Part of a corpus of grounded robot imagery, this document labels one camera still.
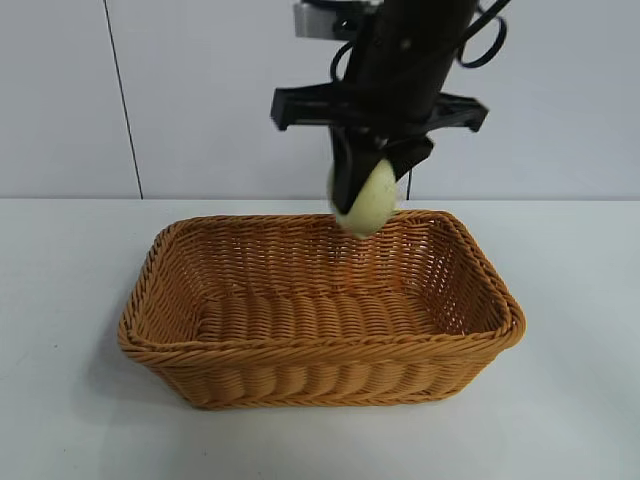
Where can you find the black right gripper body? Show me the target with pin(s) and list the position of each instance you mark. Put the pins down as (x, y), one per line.
(410, 75)

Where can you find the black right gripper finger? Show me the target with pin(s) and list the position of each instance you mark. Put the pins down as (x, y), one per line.
(352, 170)
(412, 155)

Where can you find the tan woven wicker basket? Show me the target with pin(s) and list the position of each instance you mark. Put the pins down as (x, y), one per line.
(320, 310)

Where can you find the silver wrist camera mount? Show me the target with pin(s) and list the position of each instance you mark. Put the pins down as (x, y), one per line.
(315, 17)

